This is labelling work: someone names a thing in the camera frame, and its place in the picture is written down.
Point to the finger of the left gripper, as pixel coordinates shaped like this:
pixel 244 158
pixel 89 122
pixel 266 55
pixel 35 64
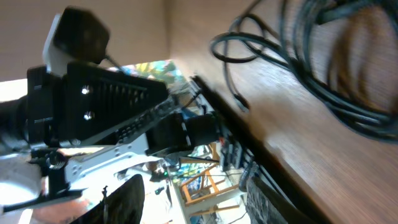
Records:
pixel 99 101

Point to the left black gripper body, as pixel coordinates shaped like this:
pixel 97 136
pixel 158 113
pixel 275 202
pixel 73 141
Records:
pixel 35 120

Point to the black office chair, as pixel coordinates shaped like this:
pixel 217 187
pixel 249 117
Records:
pixel 124 205

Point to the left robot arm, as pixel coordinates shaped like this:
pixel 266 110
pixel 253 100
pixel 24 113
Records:
pixel 34 178

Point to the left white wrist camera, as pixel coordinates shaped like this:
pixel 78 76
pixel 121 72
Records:
pixel 75 34

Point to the wooden stool frame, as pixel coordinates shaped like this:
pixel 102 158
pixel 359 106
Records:
pixel 201 193

